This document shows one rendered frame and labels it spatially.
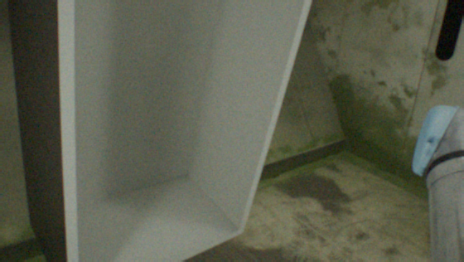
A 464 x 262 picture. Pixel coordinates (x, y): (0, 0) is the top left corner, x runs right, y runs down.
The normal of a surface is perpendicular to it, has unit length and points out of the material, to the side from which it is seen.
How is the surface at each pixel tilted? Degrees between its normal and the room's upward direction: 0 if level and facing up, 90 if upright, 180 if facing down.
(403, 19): 90
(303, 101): 57
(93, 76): 101
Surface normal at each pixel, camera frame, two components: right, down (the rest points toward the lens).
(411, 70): -0.79, 0.18
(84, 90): 0.61, 0.51
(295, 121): 0.55, -0.21
